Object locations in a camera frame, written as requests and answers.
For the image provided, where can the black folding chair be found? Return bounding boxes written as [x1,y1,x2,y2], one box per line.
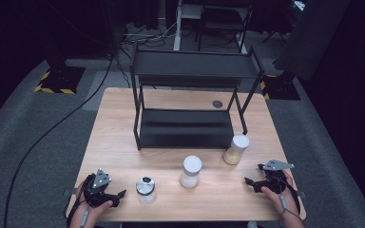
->
[197,0,255,54]

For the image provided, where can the thin black floor cable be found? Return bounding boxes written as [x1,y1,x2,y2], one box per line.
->
[114,54,132,89]

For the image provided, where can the black yellow-striped stand base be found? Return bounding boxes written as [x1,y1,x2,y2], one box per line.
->
[33,47,86,95]
[259,70,301,102]

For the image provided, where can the silver-lid glass jar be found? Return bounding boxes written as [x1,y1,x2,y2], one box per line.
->
[135,176,157,204]

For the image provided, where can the black two-tier metal rack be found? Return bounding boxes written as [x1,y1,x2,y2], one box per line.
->
[129,44,265,151]

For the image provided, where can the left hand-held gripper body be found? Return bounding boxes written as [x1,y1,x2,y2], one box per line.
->
[83,168,113,207]

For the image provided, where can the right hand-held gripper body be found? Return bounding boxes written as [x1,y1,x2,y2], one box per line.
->
[257,159,296,195]

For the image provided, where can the grey wrist lanyard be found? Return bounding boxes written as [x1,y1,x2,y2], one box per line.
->
[279,193,302,221]
[79,209,90,228]

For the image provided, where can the long black floor cable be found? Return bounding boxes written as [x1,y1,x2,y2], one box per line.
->
[3,53,117,228]

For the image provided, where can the dark grey panel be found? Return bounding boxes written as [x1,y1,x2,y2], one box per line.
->
[272,0,352,82]

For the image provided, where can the person's right hand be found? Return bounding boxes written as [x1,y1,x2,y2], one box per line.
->
[260,170,300,220]

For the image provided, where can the white-lid jar yellow contents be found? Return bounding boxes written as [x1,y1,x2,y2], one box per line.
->
[222,133,251,166]

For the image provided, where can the person's left hand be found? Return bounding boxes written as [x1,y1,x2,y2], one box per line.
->
[68,181,114,228]

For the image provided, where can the white-lid jar white contents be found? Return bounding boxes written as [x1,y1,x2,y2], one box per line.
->
[179,155,203,190]

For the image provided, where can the white metal stand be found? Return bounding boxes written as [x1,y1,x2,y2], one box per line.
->
[172,0,203,52]

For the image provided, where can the bundle of floor cables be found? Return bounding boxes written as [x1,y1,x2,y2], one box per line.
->
[120,21,179,49]

